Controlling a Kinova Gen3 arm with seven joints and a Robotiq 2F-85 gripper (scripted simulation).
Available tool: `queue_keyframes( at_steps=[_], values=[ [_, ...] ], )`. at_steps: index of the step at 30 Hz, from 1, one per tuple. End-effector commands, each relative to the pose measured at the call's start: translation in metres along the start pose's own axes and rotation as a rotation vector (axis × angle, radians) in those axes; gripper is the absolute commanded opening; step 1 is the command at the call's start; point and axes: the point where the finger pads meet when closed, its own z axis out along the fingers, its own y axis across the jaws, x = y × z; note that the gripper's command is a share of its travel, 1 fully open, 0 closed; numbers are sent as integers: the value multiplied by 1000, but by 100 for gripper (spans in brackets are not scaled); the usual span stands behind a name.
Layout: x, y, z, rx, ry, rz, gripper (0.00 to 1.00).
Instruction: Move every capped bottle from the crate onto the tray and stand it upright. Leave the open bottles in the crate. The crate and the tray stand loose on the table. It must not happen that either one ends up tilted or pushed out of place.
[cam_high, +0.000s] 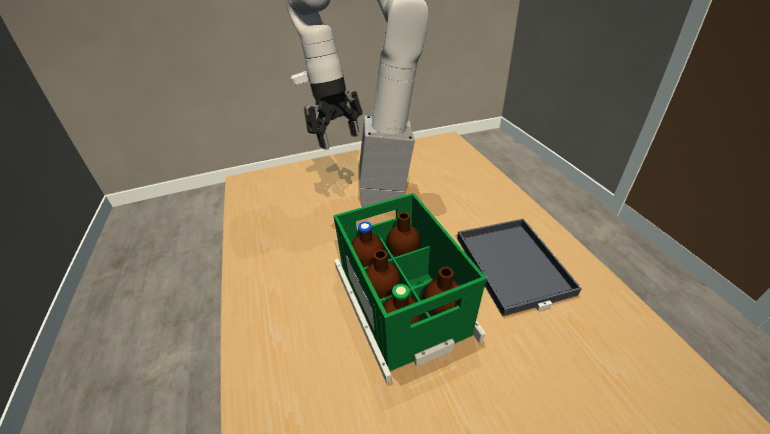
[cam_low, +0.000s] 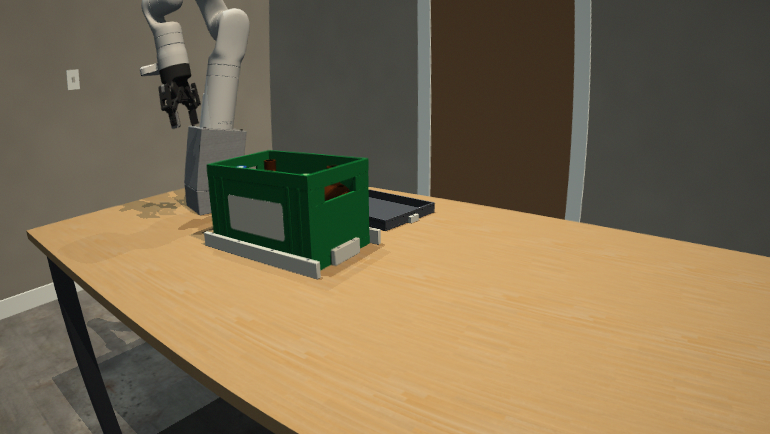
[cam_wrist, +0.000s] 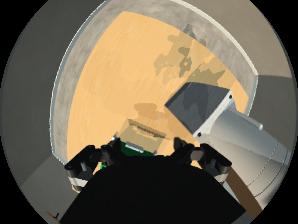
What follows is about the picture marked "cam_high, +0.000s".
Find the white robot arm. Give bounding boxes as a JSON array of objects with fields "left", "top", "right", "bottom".
[{"left": 286, "top": 0, "right": 429, "bottom": 135}]

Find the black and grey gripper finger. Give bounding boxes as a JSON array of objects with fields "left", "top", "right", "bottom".
[
  {"left": 338, "top": 91, "right": 363, "bottom": 136},
  {"left": 304, "top": 105, "right": 336, "bottom": 150}
]

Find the green plastic crate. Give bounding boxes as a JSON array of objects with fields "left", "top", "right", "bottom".
[{"left": 337, "top": 200, "right": 487, "bottom": 371}]

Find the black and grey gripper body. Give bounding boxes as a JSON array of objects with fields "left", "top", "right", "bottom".
[{"left": 310, "top": 77, "right": 348, "bottom": 120}]

